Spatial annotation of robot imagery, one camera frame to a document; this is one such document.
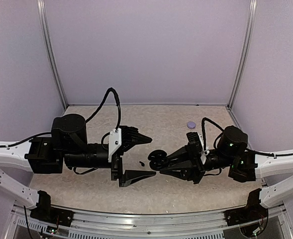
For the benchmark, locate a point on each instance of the left aluminium frame post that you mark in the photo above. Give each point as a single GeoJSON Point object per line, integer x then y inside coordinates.
{"type": "Point", "coordinates": [50, 53]}

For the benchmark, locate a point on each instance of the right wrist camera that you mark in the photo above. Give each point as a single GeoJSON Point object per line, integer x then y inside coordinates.
{"type": "Point", "coordinates": [195, 147]}

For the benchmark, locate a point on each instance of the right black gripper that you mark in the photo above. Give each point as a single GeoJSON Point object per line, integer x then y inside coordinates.
{"type": "Point", "coordinates": [193, 171]}

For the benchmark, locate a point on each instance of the right aluminium frame post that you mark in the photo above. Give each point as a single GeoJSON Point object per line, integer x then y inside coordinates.
{"type": "Point", "coordinates": [244, 53]}

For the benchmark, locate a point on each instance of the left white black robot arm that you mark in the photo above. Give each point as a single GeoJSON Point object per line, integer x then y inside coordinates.
{"type": "Point", "coordinates": [67, 145]}

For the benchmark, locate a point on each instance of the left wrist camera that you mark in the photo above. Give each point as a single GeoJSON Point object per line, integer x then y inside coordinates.
{"type": "Point", "coordinates": [115, 138]}

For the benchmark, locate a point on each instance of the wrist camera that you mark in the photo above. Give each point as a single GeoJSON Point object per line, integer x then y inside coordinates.
{"type": "Point", "coordinates": [115, 138]}
{"type": "Point", "coordinates": [195, 147]}

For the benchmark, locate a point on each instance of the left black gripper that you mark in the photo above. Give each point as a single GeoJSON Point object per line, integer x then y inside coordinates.
{"type": "Point", "coordinates": [130, 177]}

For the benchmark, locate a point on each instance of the purple round charging case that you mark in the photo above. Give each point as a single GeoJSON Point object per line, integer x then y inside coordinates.
{"type": "Point", "coordinates": [191, 125]}

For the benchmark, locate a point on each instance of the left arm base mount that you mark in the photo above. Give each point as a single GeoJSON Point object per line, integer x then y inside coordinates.
{"type": "Point", "coordinates": [45, 212]}

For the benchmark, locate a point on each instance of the aluminium frame post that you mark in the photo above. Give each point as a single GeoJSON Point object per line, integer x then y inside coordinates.
{"type": "Point", "coordinates": [50, 53]}
{"type": "Point", "coordinates": [244, 53]}

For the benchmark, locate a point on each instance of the black earbud charging case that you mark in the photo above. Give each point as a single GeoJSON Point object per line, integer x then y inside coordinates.
{"type": "Point", "coordinates": [158, 160]}

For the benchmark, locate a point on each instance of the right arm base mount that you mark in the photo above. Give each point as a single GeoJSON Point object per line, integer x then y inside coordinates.
{"type": "Point", "coordinates": [250, 212]}

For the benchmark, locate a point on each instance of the front aluminium rail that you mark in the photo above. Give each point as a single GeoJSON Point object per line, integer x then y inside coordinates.
{"type": "Point", "coordinates": [100, 225]}

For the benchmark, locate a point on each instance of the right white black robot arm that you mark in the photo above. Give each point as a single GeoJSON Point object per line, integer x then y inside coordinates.
{"type": "Point", "coordinates": [246, 165]}

